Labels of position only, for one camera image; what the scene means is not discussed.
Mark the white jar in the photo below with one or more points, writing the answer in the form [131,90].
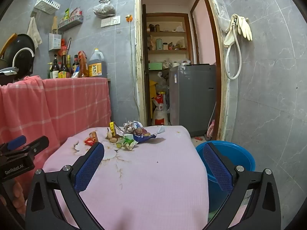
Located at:
[165,46]

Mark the white utensil holder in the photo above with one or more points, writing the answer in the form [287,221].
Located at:
[55,42]

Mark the wooden shelf unit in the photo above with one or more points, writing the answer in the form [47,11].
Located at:
[168,51]

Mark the red checked cloth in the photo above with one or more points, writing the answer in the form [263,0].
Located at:
[72,105]

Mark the brown paper scrap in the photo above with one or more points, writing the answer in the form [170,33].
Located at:
[112,137]

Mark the yellow cap bottle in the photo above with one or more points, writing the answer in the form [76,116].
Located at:
[69,63]

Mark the grey refrigerator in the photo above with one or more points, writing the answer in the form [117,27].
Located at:
[191,100]

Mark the printed wrapper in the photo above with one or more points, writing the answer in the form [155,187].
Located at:
[129,125]

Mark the dark wooden door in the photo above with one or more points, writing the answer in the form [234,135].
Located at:
[144,64]

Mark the brown wrapper piece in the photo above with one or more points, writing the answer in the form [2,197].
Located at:
[94,136]

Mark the white hanging rag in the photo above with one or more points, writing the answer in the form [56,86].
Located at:
[34,32]

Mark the wooden door frame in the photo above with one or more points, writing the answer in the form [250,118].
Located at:
[138,76]

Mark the blue plastic basin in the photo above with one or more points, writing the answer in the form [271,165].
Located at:
[242,158]

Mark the grey wall rack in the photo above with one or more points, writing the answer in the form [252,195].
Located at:
[70,23]

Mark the green seasoning packet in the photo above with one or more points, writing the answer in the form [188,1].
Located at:
[66,14]

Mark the red plastic bag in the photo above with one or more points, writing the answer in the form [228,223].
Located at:
[62,49]

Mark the red seasoning packet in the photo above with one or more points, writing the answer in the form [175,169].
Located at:
[75,12]

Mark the white plastic basket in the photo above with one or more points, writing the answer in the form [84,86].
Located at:
[46,4]

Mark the white red rice sack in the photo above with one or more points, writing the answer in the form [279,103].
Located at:
[160,112]

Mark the dark glass bottle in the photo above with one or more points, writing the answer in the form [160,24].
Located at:
[55,68]

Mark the green thermos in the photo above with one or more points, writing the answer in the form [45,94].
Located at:
[159,44]

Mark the wooden spatula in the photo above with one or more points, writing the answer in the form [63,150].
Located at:
[54,26]

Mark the large dark oil jug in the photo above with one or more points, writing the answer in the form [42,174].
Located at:
[97,67]

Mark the crumpled grey plastic bag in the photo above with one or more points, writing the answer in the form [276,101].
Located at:
[163,81]

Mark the plastic bag with dark contents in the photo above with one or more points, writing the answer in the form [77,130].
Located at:
[104,9]

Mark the white wall socket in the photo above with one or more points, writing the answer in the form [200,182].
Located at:
[115,20]

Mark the pink floral tablecloth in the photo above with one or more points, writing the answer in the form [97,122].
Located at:
[148,184]

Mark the blue snack packet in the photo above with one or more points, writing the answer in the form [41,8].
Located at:
[144,139]

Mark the yellow bag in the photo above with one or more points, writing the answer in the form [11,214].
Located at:
[153,95]

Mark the pump dispenser bottle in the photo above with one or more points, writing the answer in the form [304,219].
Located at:
[50,71]

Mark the orange red wrapper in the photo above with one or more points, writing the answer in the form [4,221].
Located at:
[89,140]

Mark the dark jar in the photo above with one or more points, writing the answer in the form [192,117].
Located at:
[153,27]

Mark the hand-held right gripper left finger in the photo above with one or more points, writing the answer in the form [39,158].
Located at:
[91,165]

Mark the chrome faucet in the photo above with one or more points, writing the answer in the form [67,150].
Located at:
[22,50]

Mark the black wok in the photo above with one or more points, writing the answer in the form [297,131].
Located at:
[14,43]

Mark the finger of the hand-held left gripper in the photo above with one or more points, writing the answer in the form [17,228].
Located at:
[36,147]
[16,141]

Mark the red cap sauce bottle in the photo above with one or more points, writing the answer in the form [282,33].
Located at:
[75,63]

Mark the white wall switch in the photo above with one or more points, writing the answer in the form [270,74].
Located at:
[105,22]

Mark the person's left hand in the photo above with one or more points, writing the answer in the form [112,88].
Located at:
[19,196]

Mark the dark bottle yellow label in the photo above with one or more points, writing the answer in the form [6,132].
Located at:
[63,69]

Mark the green box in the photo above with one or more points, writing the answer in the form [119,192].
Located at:
[155,66]

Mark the clear plastic bag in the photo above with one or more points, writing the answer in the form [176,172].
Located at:
[224,22]

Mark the yellow wrapper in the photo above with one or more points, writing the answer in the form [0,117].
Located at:
[112,127]

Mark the small red floor object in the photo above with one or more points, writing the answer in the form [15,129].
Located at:
[198,138]

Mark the pink slipper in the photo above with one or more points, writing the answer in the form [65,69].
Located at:
[211,128]

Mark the cream rubber glove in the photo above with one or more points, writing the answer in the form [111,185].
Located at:
[229,37]
[245,27]

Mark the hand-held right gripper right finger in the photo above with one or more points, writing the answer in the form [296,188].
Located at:
[217,170]

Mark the white plastic wrapper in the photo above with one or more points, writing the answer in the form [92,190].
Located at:
[160,129]

